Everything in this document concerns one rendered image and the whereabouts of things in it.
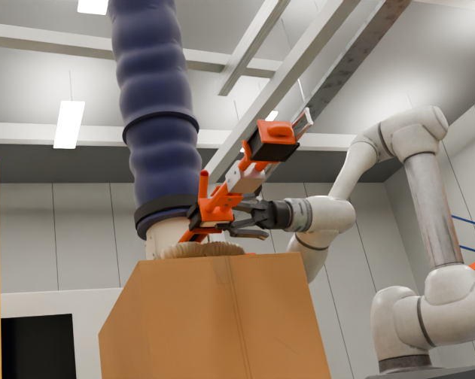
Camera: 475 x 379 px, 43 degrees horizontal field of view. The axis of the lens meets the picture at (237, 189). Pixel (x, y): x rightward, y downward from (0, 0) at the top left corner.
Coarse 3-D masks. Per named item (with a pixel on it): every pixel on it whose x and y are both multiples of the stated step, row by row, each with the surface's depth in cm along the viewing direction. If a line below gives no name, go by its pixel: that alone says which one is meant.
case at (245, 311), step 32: (224, 256) 138; (256, 256) 141; (288, 256) 144; (128, 288) 140; (160, 288) 129; (192, 288) 131; (224, 288) 134; (256, 288) 137; (288, 288) 140; (128, 320) 140; (160, 320) 126; (192, 320) 128; (224, 320) 130; (256, 320) 133; (288, 320) 136; (128, 352) 140; (160, 352) 123; (192, 352) 125; (224, 352) 127; (256, 352) 130; (288, 352) 132; (320, 352) 135
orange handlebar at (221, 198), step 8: (272, 128) 116; (280, 128) 116; (288, 128) 117; (240, 168) 127; (256, 168) 129; (224, 184) 134; (216, 192) 139; (224, 192) 135; (216, 200) 138; (224, 200) 138; (232, 200) 139; (240, 200) 140; (208, 208) 143; (224, 208) 144; (184, 240) 158; (200, 240) 159
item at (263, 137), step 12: (264, 120) 117; (252, 132) 120; (264, 132) 116; (252, 144) 121; (264, 144) 116; (276, 144) 117; (288, 144) 118; (252, 156) 120; (264, 156) 121; (276, 156) 122
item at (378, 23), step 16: (384, 0) 605; (400, 0) 607; (384, 16) 625; (368, 32) 645; (384, 32) 650; (352, 48) 666; (368, 48) 671; (336, 64) 688; (352, 64) 693; (320, 80) 722; (336, 80) 718; (320, 96) 743; (320, 112) 778
